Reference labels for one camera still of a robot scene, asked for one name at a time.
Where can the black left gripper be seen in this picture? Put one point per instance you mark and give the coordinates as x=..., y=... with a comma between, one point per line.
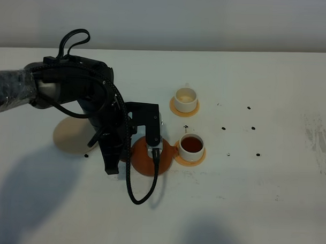
x=112, y=133

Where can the brown clay teapot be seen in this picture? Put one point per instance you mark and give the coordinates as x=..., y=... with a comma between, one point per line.
x=144, y=164

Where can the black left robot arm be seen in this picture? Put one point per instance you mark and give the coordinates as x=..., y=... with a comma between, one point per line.
x=79, y=87

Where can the large beige round coaster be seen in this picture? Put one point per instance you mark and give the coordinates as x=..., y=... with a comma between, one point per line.
x=72, y=135

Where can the near orange coaster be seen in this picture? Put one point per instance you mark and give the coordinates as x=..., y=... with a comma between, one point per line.
x=189, y=159

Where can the near white teacup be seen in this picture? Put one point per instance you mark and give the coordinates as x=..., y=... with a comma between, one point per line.
x=191, y=141

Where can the white teacup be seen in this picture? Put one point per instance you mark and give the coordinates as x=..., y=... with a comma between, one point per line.
x=185, y=99
x=191, y=141

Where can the far white teacup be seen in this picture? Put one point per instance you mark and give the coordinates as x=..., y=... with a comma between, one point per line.
x=185, y=99

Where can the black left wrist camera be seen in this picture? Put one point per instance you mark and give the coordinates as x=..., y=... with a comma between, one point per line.
x=147, y=115

